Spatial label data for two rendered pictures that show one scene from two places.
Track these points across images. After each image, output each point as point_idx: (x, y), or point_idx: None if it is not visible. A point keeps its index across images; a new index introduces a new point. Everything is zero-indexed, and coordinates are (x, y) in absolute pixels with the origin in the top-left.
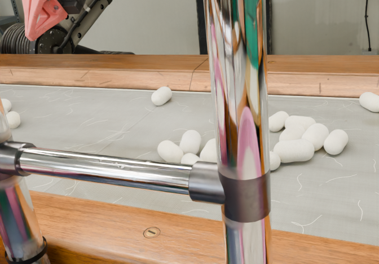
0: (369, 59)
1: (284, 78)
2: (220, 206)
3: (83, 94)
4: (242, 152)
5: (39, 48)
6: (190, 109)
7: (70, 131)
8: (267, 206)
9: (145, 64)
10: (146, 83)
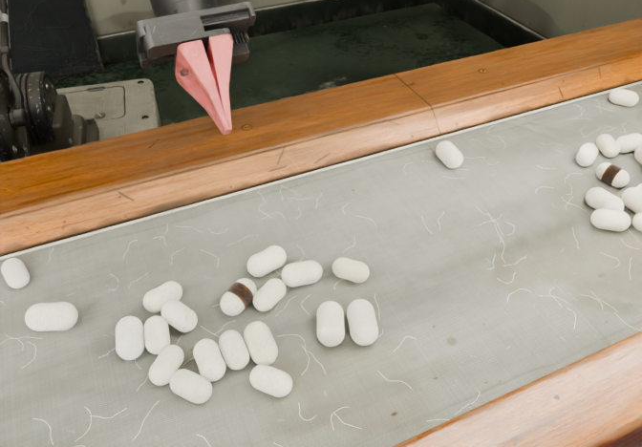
0: (555, 46)
1: (527, 90)
2: None
3: (319, 187)
4: None
5: (2, 125)
6: (492, 159)
7: (442, 246)
8: None
9: (346, 112)
10: (382, 141)
